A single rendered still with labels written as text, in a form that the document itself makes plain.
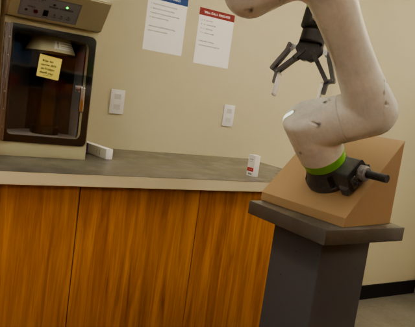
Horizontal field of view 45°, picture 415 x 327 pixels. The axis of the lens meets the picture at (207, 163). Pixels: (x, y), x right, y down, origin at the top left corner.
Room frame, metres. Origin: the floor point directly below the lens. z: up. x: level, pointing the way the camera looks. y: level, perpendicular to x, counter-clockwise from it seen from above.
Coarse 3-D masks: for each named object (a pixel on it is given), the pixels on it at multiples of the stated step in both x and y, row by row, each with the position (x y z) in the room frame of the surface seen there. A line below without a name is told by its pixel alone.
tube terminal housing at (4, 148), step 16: (16, 16) 1.70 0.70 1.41; (0, 32) 1.73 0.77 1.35; (80, 32) 1.81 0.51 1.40; (96, 32) 1.84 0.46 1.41; (0, 48) 1.71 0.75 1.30; (96, 48) 1.84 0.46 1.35; (0, 64) 1.68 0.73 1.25; (0, 144) 1.68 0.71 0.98; (16, 144) 1.71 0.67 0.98; (32, 144) 1.74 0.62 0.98
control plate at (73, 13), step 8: (24, 0) 1.63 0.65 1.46; (32, 0) 1.64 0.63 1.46; (40, 0) 1.65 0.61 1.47; (48, 0) 1.66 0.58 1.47; (56, 0) 1.67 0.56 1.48; (24, 8) 1.66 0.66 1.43; (32, 8) 1.67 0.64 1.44; (40, 8) 1.67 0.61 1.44; (48, 8) 1.68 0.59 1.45; (56, 8) 1.69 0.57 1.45; (64, 8) 1.70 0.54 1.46; (72, 8) 1.71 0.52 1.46; (80, 8) 1.72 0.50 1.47; (32, 16) 1.69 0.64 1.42; (40, 16) 1.70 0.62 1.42; (48, 16) 1.71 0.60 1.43; (56, 16) 1.71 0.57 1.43; (64, 16) 1.72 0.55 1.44; (72, 16) 1.73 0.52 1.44; (72, 24) 1.76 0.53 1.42
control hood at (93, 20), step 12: (12, 0) 1.62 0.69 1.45; (60, 0) 1.67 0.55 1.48; (72, 0) 1.69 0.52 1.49; (84, 0) 1.70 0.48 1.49; (96, 0) 1.72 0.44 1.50; (12, 12) 1.66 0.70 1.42; (84, 12) 1.74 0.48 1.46; (96, 12) 1.75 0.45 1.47; (108, 12) 1.77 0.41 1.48; (60, 24) 1.75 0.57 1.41; (84, 24) 1.77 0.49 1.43; (96, 24) 1.79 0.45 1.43
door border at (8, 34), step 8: (8, 24) 1.67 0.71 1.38; (8, 32) 1.67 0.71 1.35; (8, 40) 1.67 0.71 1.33; (8, 48) 1.67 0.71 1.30; (8, 56) 1.67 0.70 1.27; (8, 64) 1.68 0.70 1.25; (8, 72) 1.68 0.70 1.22; (0, 80) 1.66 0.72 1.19; (0, 96) 1.66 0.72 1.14; (0, 104) 1.67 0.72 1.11; (0, 112) 1.67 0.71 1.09; (0, 120) 1.67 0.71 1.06; (0, 128) 1.67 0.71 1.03; (0, 136) 1.67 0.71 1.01
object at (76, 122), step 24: (24, 24) 1.70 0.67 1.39; (24, 48) 1.70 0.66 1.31; (48, 48) 1.74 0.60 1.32; (72, 48) 1.78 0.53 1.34; (24, 72) 1.70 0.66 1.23; (72, 72) 1.79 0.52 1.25; (24, 96) 1.71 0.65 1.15; (48, 96) 1.75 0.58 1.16; (72, 96) 1.79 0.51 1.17; (24, 120) 1.71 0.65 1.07; (48, 120) 1.75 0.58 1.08; (72, 120) 1.80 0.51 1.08; (48, 144) 1.76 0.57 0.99; (72, 144) 1.80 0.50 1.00
